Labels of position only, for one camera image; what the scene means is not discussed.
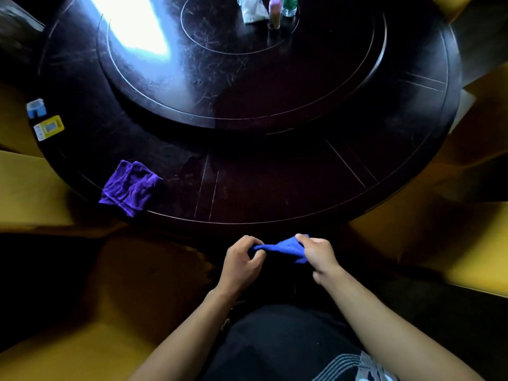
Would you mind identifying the small yellow packet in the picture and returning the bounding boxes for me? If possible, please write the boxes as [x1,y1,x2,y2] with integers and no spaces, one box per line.
[33,115,65,142]

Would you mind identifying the pink bottle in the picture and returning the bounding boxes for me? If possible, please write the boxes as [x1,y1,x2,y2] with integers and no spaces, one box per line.
[268,0,283,30]

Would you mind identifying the purple folded cloth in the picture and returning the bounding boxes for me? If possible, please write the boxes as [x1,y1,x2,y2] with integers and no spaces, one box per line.
[98,159,164,218]

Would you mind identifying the person's right forearm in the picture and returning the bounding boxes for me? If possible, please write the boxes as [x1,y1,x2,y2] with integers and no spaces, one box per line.
[317,265,486,381]

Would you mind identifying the blue cloth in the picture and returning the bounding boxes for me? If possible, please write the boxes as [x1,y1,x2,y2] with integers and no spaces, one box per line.
[253,235,310,265]

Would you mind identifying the dark round turntable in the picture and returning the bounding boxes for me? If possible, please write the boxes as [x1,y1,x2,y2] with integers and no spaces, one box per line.
[96,0,388,132]

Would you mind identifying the small blue packet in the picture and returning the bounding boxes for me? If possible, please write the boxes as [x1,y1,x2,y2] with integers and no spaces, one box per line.
[26,98,47,119]

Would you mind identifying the person's left hand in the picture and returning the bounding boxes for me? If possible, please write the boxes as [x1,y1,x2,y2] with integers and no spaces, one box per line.
[215,235,267,295]

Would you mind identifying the yellow upholstered chair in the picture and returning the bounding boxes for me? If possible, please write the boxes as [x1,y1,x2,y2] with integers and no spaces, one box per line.
[0,234,217,381]
[0,150,128,238]
[348,152,508,299]

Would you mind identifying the white plastic bag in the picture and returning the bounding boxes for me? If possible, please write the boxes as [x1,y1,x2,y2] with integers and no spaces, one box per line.
[234,0,270,24]

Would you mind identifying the person's left forearm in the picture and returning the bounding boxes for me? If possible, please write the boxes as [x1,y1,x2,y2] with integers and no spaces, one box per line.
[128,286,239,381]

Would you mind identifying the person's right hand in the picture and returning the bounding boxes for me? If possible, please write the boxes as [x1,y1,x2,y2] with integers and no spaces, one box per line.
[295,233,343,286]

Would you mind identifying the person's black shorts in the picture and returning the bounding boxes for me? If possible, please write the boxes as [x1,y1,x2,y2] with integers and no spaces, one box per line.
[202,305,399,381]

